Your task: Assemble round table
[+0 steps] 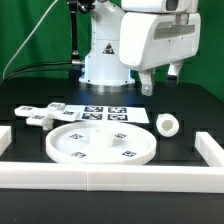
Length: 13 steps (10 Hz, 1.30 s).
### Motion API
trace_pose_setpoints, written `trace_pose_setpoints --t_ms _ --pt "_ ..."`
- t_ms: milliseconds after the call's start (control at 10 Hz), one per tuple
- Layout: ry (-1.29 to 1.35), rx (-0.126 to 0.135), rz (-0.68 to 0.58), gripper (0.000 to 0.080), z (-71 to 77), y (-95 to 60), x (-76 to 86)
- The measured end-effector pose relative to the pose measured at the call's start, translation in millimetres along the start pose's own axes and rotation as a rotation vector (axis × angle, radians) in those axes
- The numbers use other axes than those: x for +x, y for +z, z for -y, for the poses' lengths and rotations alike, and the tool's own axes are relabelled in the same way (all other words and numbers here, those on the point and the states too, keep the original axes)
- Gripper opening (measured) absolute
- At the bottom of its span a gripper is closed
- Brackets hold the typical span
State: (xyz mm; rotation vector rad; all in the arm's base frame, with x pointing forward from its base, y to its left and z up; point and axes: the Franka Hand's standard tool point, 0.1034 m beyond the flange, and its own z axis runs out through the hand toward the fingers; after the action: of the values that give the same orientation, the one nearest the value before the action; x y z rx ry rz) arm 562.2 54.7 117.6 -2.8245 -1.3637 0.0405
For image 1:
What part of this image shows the white right fence bar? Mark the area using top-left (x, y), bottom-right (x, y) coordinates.
top-left (195, 132), bottom-right (224, 168)

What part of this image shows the white marker sheet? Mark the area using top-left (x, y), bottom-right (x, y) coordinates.
top-left (66, 105), bottom-right (149, 124)

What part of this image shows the white round table top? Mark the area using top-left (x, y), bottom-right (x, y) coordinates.
top-left (46, 121), bottom-right (157, 165)

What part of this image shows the white cross table base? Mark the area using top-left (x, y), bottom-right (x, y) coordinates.
top-left (14, 102), bottom-right (79, 130)

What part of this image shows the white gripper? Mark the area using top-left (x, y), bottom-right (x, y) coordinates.
top-left (119, 12), bottom-right (201, 96)

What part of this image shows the white left fence block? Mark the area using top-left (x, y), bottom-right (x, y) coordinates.
top-left (0, 126), bottom-right (12, 156)

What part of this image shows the white fence bar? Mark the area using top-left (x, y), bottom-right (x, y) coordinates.
top-left (195, 132), bottom-right (224, 168)
top-left (0, 162), bottom-right (224, 193)

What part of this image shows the white front fence bar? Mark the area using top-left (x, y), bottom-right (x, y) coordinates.
top-left (0, 162), bottom-right (224, 193)

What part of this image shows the grey cable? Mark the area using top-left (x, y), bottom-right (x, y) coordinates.
top-left (1, 0), bottom-right (60, 80)

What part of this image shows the black cable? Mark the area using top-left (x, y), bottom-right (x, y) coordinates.
top-left (0, 61), bottom-right (74, 84)

